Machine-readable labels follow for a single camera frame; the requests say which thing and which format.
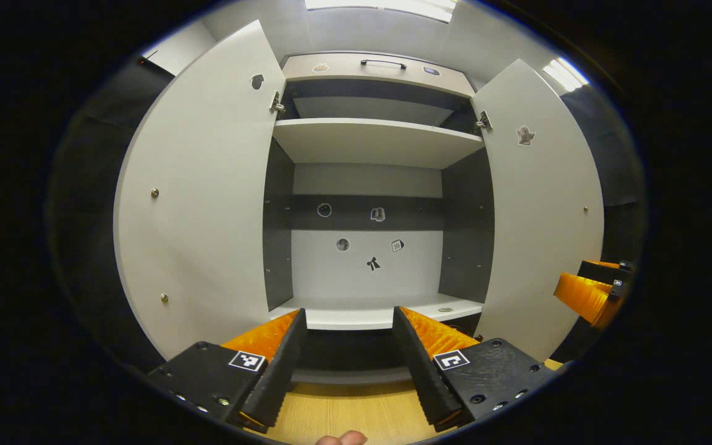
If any white cabinet shelf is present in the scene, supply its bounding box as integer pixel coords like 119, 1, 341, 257
273, 117, 485, 170
269, 294, 485, 331

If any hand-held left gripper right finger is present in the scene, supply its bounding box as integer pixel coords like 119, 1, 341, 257
392, 305, 570, 433

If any ceiling light panel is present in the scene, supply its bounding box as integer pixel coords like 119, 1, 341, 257
543, 57, 590, 92

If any grey double-door shoe cabinet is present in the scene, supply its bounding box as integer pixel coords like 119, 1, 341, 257
113, 19, 607, 387

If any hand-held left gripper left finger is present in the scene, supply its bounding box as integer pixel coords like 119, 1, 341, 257
146, 308, 308, 434

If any grey shoe cabinet door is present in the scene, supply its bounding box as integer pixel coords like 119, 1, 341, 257
470, 59, 606, 363
113, 19, 287, 361

